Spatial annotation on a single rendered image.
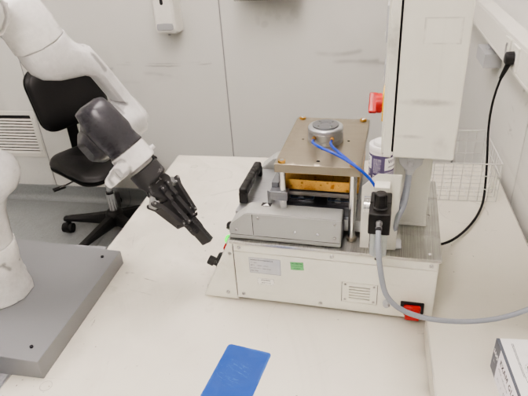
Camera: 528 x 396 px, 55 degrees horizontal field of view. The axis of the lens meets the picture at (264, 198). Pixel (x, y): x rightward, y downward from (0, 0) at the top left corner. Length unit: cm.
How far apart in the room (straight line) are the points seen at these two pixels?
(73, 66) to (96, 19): 180
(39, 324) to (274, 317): 53
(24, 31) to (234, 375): 80
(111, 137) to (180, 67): 171
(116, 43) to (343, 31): 120
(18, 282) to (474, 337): 102
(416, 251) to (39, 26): 89
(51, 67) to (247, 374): 75
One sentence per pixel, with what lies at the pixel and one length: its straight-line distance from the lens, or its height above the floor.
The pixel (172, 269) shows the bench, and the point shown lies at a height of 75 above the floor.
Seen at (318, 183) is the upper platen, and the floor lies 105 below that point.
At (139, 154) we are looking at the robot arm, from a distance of 116.
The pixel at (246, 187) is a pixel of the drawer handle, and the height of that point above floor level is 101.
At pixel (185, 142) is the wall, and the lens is 299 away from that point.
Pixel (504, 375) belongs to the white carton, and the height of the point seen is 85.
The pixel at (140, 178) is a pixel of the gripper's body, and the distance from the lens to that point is 118.
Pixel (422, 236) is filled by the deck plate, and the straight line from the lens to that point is 117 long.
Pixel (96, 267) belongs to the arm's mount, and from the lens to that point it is 139.
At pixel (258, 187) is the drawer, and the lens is 127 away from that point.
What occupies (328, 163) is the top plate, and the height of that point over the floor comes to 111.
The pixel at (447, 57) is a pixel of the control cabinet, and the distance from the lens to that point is 93.
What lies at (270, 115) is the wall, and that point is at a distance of 279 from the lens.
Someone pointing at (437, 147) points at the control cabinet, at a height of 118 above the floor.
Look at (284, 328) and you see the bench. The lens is 119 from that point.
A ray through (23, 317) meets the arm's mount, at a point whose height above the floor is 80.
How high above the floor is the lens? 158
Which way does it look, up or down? 30 degrees down
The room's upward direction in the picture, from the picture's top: 4 degrees counter-clockwise
